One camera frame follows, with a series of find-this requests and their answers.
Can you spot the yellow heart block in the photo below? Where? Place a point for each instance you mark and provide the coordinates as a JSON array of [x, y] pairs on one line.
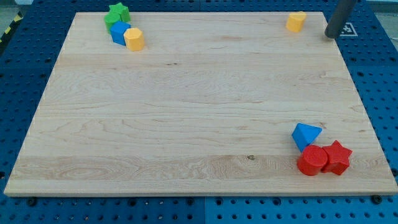
[[295, 21]]

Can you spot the yellow hexagon block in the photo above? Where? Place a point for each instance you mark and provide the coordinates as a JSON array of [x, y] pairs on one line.
[[134, 39]]

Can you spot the light wooden board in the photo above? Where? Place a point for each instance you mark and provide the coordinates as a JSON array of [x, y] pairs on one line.
[[206, 108]]

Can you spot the blue triangle block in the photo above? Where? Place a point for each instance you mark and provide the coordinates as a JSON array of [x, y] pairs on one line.
[[305, 134]]

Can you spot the blue cube block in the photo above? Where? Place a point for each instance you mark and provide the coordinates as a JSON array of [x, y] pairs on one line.
[[117, 32]]

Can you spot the red cylinder block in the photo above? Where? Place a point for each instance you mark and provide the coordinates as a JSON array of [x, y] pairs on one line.
[[312, 160]]

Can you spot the green star block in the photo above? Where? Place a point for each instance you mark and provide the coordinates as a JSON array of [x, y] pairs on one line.
[[121, 10]]

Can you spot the green cylinder block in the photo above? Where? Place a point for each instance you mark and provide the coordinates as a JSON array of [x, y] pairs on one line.
[[110, 19]]

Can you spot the red star block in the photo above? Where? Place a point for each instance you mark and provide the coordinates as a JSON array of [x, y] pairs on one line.
[[338, 158]]

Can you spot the white fiducial marker sticker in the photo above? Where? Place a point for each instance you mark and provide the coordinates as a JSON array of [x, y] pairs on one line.
[[348, 30]]

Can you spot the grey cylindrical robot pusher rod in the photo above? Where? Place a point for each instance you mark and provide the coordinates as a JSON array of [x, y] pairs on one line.
[[339, 18]]

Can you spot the black bolt left front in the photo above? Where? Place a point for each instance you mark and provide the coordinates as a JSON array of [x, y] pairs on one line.
[[31, 201]]

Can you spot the black bolt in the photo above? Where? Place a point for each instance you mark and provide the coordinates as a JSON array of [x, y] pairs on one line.
[[376, 199], [31, 201]]

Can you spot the black bolt right front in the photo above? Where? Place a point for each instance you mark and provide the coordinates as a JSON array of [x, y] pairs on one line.
[[376, 199]]

